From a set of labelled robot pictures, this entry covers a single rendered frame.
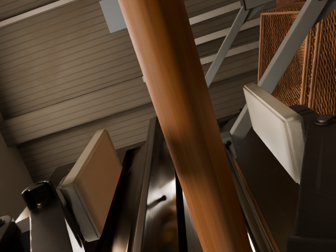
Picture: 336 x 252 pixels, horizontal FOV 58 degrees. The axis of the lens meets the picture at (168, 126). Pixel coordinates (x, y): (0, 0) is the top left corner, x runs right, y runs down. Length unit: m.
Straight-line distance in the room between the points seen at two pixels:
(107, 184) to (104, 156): 0.02
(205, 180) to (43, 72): 3.67
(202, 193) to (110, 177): 0.05
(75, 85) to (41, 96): 0.42
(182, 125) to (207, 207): 0.05
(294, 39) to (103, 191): 0.45
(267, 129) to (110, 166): 0.09
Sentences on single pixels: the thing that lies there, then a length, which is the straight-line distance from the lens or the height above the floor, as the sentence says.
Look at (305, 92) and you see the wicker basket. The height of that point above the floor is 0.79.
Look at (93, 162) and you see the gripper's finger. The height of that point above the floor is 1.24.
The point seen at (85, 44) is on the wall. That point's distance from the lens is 3.62.
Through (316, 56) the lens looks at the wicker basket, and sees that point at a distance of 1.11.
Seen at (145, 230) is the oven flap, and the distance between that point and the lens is 0.82.
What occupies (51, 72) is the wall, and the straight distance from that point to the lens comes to 3.76.
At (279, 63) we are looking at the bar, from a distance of 0.55.
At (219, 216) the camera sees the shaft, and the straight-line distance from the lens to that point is 0.18.
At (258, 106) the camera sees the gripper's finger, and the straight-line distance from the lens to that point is 0.16.
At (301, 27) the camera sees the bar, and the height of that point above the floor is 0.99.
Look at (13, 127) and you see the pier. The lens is 3.90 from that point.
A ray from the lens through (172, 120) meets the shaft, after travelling 0.15.
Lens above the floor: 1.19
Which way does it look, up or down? 6 degrees up
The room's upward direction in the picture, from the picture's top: 107 degrees counter-clockwise
